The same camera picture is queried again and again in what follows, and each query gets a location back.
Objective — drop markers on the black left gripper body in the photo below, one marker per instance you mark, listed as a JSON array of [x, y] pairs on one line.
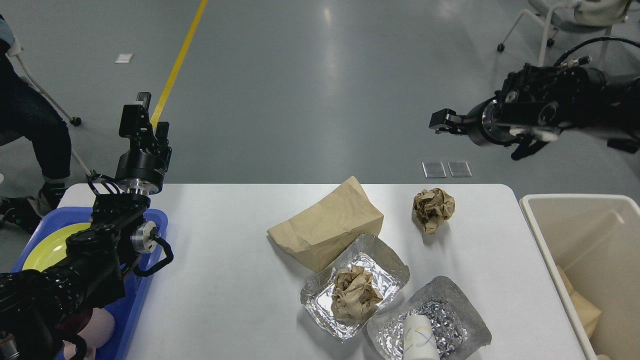
[[141, 173]]

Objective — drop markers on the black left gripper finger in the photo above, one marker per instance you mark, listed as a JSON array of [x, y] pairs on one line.
[[135, 124], [164, 150]]

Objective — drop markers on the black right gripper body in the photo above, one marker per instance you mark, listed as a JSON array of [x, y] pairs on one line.
[[481, 127]]

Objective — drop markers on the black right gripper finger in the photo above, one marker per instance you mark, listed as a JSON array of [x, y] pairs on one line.
[[448, 121]]

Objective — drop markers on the brown paper ball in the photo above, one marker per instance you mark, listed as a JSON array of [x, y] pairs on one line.
[[354, 294], [432, 208]]

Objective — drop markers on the yellow plastic plate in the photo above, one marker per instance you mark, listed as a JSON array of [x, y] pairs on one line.
[[52, 248]]

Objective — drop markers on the pink mug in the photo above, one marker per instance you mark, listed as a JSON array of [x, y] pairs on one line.
[[96, 326]]

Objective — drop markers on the small brown paper bag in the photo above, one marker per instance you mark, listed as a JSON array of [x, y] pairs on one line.
[[588, 313]]

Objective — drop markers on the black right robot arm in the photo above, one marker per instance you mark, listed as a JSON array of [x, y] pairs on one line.
[[538, 103]]

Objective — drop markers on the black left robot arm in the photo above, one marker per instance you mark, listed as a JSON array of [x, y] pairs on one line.
[[119, 242]]

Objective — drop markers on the right metal floor plate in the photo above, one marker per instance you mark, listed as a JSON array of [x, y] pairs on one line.
[[459, 169]]

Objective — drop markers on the metal floor plate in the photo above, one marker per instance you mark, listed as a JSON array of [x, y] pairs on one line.
[[434, 170], [459, 169]]

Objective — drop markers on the left metal floor plate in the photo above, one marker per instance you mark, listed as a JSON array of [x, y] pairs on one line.
[[434, 170]]

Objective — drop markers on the seated person in dark clothes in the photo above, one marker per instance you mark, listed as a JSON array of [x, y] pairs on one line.
[[28, 114]]

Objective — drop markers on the blue plastic tray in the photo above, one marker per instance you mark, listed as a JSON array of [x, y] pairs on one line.
[[126, 311]]

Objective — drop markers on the white wheeled chair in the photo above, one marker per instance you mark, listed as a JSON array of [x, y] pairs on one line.
[[571, 16]]

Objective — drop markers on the beige plastic bin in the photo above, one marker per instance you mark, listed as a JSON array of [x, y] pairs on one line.
[[593, 242]]

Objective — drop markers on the foil tray with paper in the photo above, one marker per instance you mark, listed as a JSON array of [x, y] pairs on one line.
[[389, 272]]

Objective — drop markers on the large brown paper bag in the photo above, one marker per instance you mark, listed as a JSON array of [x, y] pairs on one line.
[[316, 236]]

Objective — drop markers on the foil tray with cup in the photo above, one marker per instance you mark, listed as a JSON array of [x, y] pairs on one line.
[[458, 328]]

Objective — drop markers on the white paper cup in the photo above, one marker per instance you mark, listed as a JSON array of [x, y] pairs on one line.
[[418, 340]]

